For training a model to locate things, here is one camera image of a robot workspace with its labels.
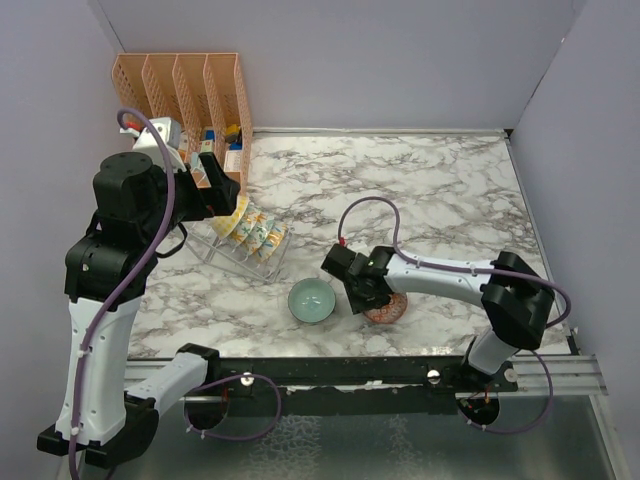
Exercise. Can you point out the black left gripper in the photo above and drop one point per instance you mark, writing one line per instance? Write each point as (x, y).
(219, 199)

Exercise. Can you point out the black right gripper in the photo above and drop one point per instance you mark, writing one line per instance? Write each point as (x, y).
(360, 304)

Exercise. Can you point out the red patterned ceramic bowl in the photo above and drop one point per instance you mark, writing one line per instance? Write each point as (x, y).
(390, 313)

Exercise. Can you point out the yellow sun pattern bowl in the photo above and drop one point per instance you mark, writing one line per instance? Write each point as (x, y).
(224, 225)

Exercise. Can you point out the white orange flower small bowl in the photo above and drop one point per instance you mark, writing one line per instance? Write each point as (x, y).
(244, 226)

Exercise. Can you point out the white bowl orange flower green leaves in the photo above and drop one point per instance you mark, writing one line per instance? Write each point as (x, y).
(258, 234)

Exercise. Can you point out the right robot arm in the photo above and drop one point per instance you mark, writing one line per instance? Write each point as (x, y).
(515, 299)

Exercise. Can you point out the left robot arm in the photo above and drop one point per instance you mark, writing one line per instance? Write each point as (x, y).
(138, 204)

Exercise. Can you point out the white stationery box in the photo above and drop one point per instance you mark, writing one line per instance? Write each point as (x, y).
(233, 161)

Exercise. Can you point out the white red small box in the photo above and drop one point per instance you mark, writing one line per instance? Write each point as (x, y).
(207, 146)

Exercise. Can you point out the yellow grey eraser block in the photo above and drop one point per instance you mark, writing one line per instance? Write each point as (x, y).
(233, 134)

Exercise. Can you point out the light teal ceramic bowl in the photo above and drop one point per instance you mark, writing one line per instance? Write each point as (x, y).
(311, 300)

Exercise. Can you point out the peach plastic file organizer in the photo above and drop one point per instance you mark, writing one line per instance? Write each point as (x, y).
(198, 90)

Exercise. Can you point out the white wire dish rack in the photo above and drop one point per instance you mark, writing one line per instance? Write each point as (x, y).
(219, 253)

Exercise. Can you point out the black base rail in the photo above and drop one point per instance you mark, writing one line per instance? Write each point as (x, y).
(330, 386)

